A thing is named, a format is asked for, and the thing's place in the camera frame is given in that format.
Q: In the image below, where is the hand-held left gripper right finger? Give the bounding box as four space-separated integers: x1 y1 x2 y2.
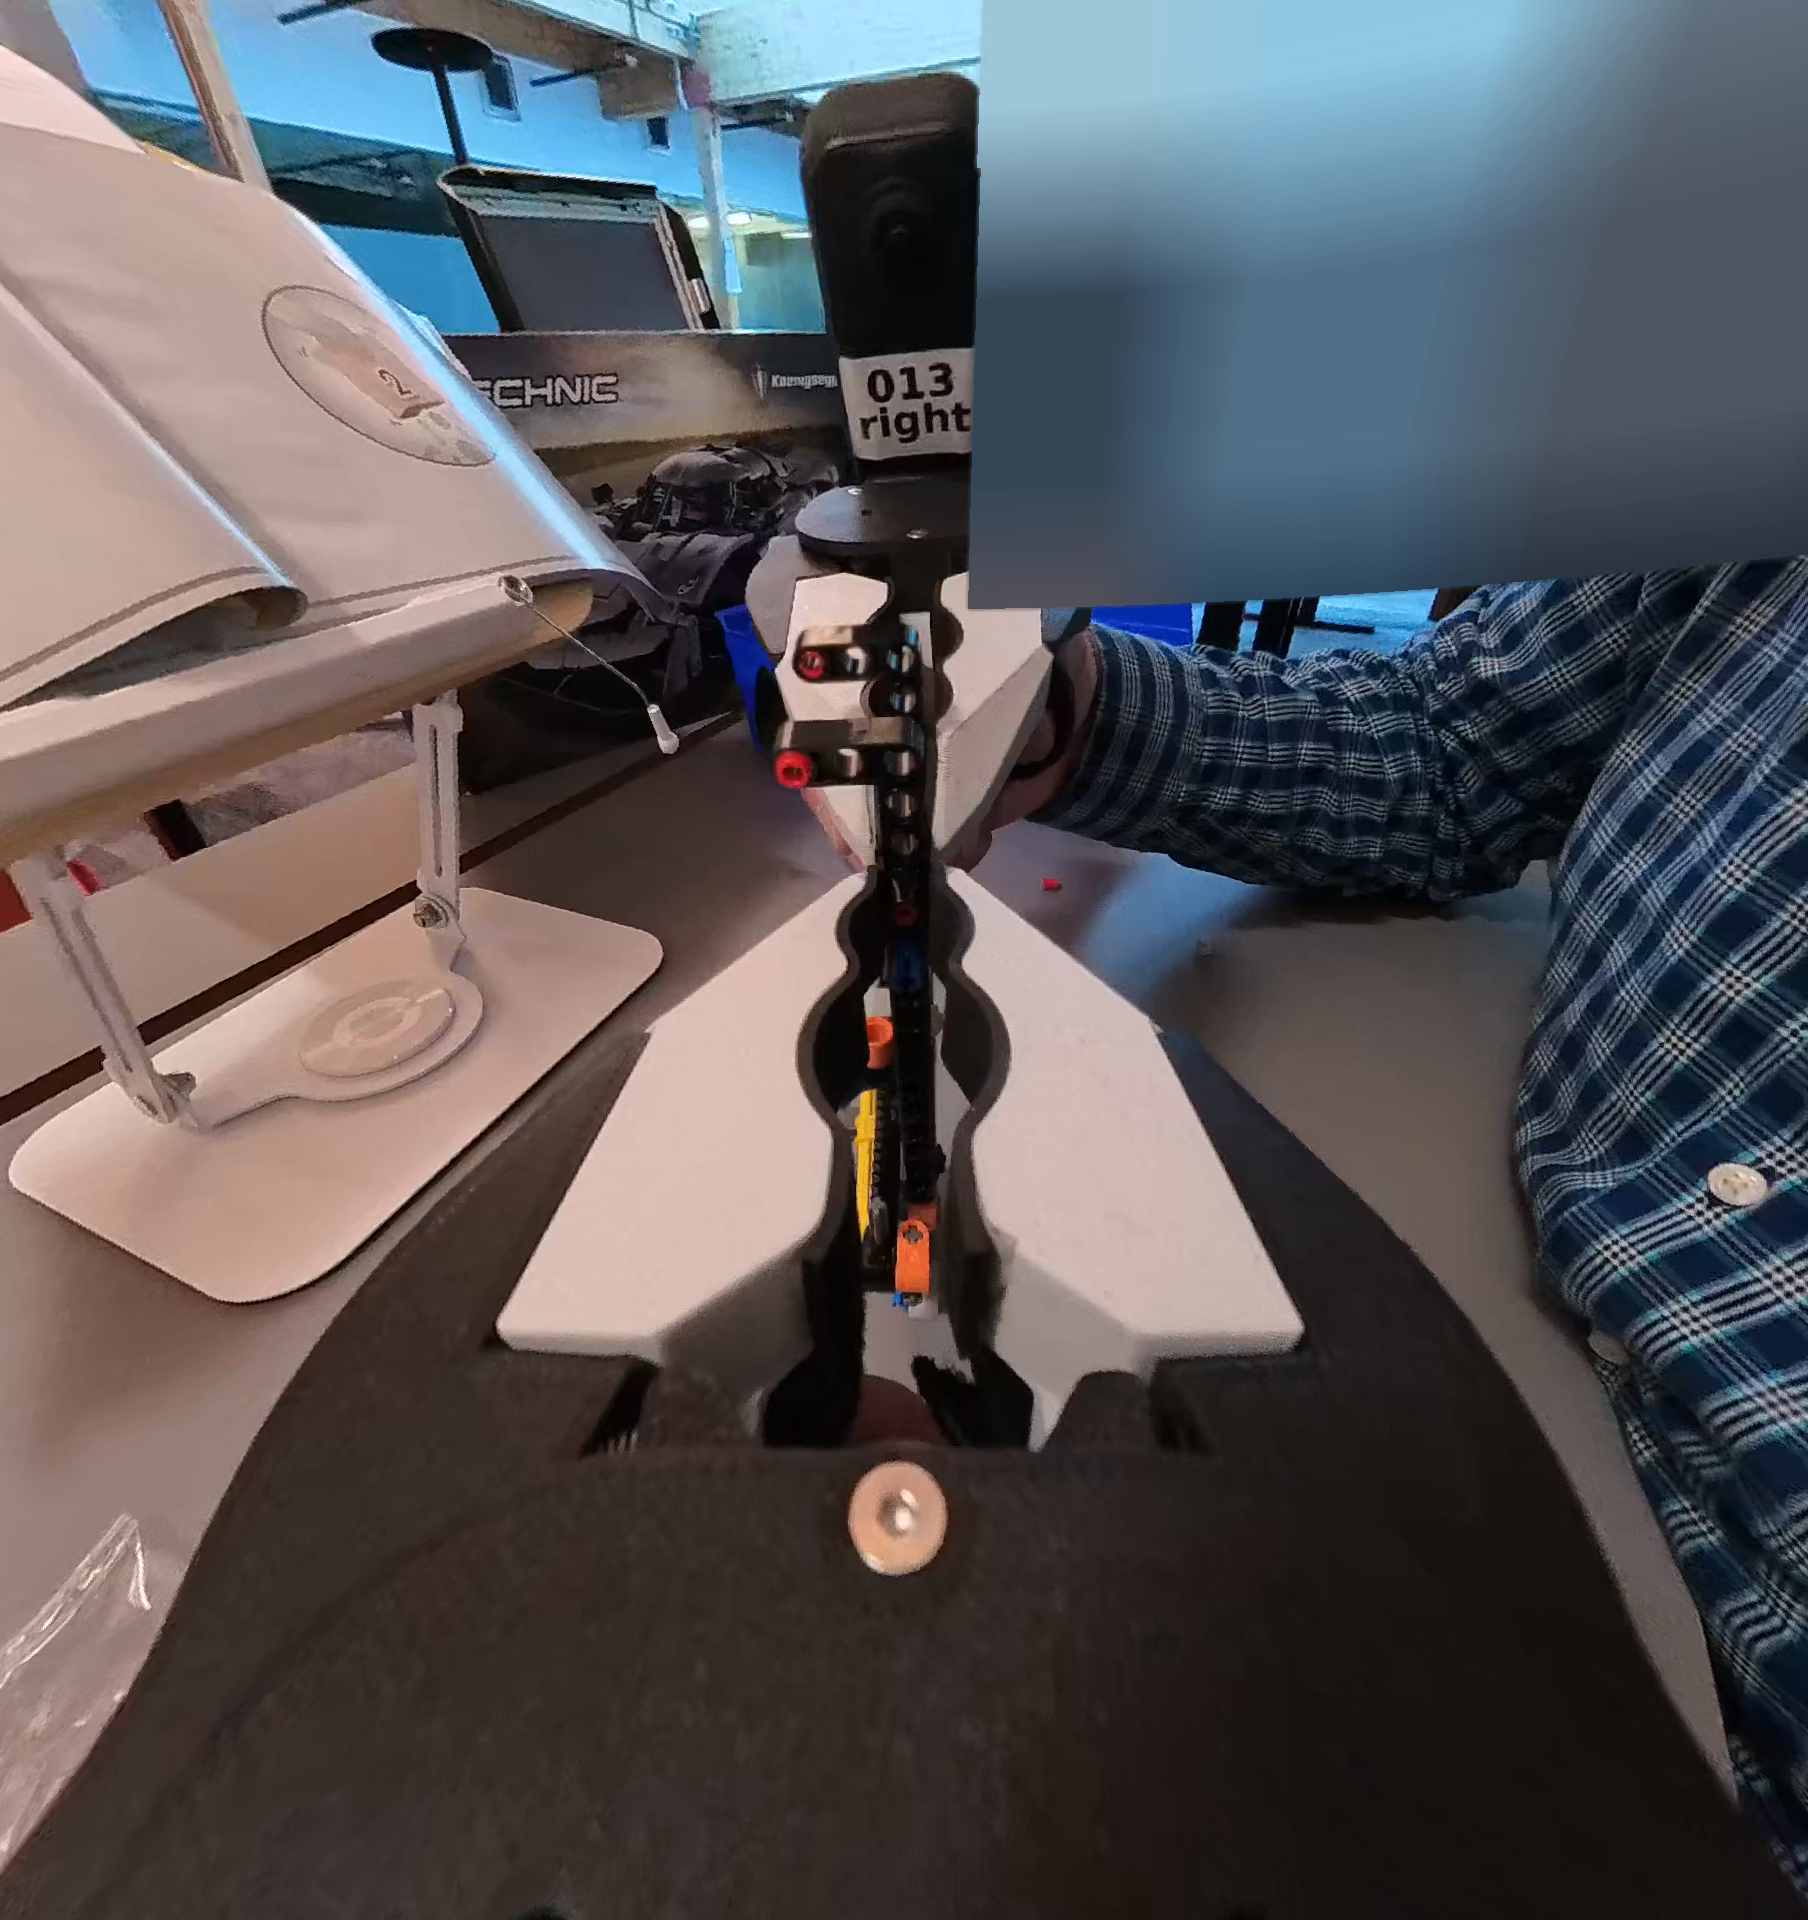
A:
927 877 1310 1449

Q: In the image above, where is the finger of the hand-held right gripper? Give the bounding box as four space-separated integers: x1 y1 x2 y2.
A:
927 600 1063 873
744 543 906 874

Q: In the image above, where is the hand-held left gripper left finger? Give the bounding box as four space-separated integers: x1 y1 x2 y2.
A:
494 877 868 1449

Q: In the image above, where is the black lego technic assembly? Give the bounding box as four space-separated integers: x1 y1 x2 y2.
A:
772 622 948 1322

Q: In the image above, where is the person's right forearm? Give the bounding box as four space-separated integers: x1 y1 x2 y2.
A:
1054 555 1808 902

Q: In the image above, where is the lego set box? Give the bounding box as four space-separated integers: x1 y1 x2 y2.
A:
439 329 854 798

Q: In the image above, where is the person's right hand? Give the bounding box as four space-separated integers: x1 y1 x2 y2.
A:
1016 622 1109 827

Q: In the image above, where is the white book stand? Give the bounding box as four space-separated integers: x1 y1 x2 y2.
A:
0 570 683 1308

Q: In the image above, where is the black laptop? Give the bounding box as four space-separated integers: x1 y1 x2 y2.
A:
439 163 728 336

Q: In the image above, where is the black round stool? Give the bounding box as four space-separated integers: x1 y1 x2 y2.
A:
372 23 505 166

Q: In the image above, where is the blue plaid shirt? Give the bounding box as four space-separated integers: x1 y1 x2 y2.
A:
1516 555 1808 1920

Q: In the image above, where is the open instruction booklet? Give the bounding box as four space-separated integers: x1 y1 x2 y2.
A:
0 14 635 723

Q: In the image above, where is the clear plastic bag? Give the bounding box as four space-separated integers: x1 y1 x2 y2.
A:
0 1511 157 1817

